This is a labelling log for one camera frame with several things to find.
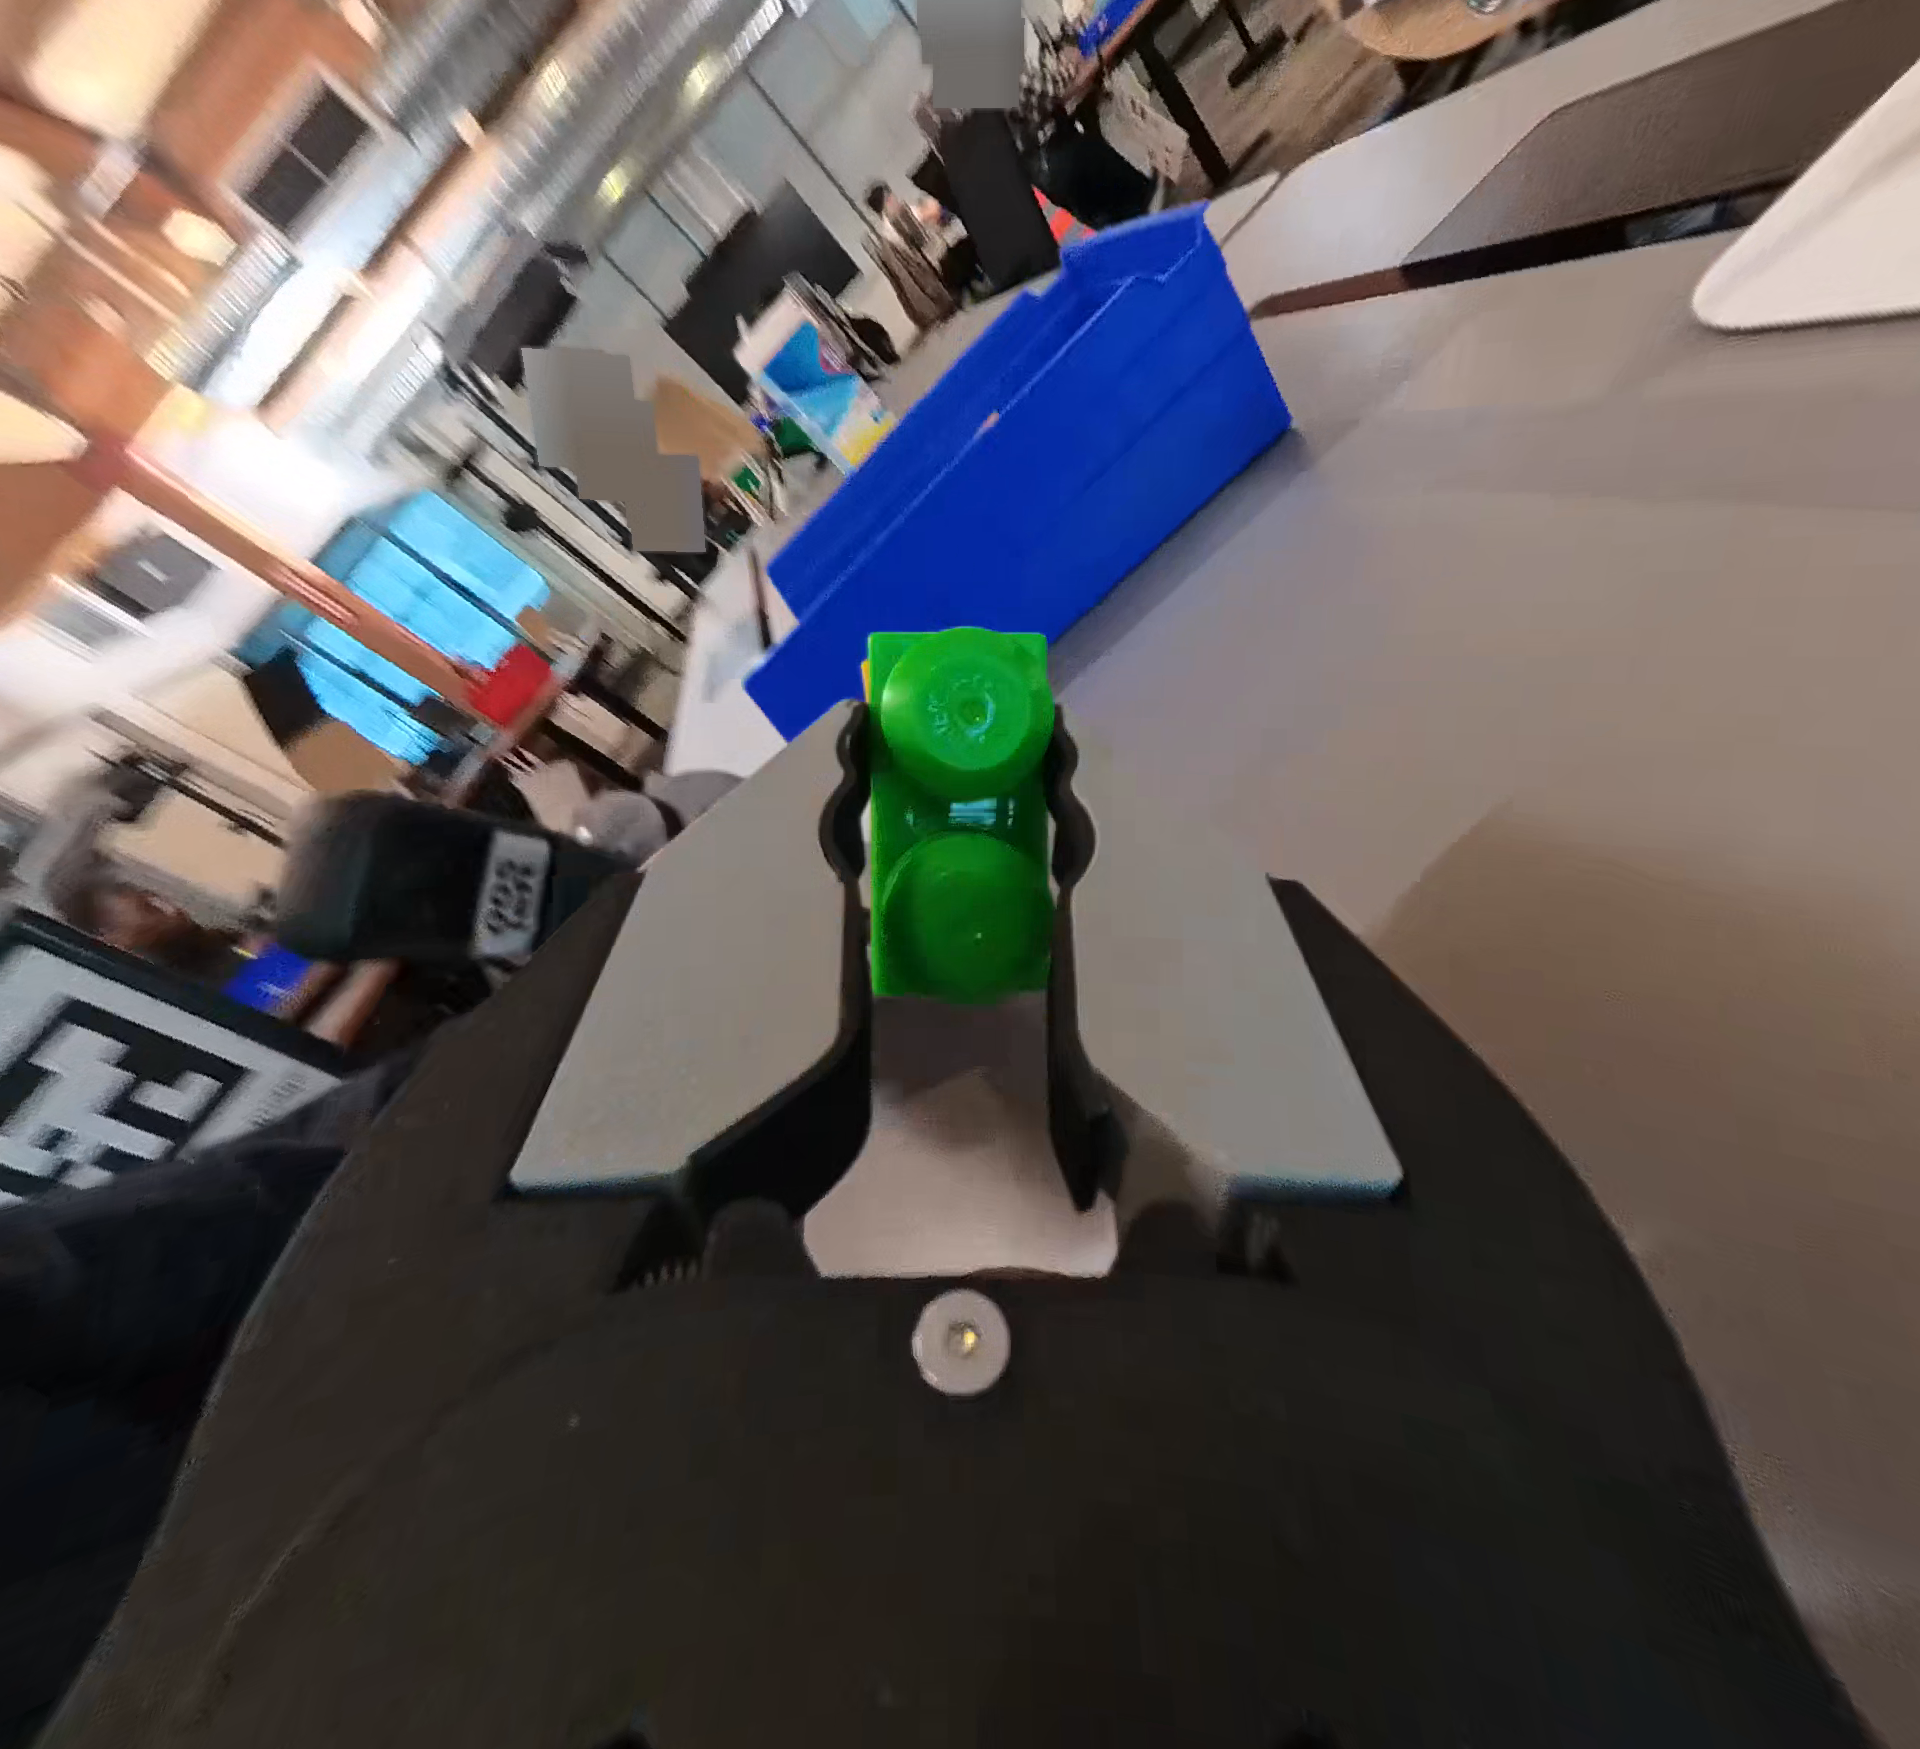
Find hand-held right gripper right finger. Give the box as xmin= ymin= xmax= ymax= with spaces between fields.
xmin=1042 ymin=706 xmax=1409 ymax=1217

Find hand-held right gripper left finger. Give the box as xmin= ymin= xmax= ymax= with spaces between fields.
xmin=515 ymin=701 xmax=874 ymax=1229

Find green two-stud block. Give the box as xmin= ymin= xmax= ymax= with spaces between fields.
xmin=865 ymin=630 xmax=1051 ymax=1003

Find blue plastic bin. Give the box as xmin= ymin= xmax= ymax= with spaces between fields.
xmin=746 ymin=206 xmax=1297 ymax=742

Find person's left forearm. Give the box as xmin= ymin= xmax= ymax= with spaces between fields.
xmin=0 ymin=1055 xmax=441 ymax=1749

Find red storage bin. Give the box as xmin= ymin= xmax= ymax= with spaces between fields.
xmin=476 ymin=644 xmax=565 ymax=726

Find black-framed marker sign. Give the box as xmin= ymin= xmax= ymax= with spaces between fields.
xmin=0 ymin=916 xmax=358 ymax=1209

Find wipes canister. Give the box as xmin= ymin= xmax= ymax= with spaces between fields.
xmin=753 ymin=316 xmax=887 ymax=469

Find white document stand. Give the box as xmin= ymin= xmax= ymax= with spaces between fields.
xmin=1360 ymin=0 xmax=1920 ymax=332

